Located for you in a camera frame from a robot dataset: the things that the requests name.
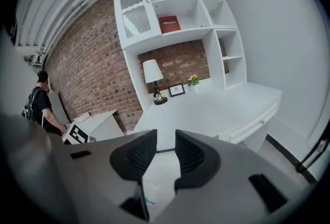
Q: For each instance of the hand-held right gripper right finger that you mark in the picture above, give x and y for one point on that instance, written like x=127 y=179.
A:
x=232 y=166

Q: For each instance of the small white drawer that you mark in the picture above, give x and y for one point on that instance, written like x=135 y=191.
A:
x=165 y=166

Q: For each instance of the white shade table lamp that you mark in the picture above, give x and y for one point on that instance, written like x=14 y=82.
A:
x=152 y=71

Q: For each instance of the red book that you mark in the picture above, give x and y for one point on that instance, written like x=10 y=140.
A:
x=169 y=24

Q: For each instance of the white desk with hutch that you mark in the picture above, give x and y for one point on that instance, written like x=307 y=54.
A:
x=206 y=109

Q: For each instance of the yellow potted flowers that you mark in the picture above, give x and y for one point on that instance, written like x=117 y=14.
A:
x=193 y=80

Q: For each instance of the small white side desk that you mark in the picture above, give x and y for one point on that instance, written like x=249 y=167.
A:
x=103 y=125

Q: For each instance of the black picture frame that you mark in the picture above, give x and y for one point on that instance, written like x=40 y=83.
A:
x=177 y=90

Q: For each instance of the white ceiling pipes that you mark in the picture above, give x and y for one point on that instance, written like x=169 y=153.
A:
x=64 y=6

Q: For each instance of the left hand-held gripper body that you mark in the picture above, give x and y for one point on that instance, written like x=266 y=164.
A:
x=77 y=134

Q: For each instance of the ribbed glass cabinet door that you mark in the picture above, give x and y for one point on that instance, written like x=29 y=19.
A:
x=134 y=22

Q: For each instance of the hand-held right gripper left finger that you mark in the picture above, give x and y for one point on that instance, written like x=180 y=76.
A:
x=103 y=179

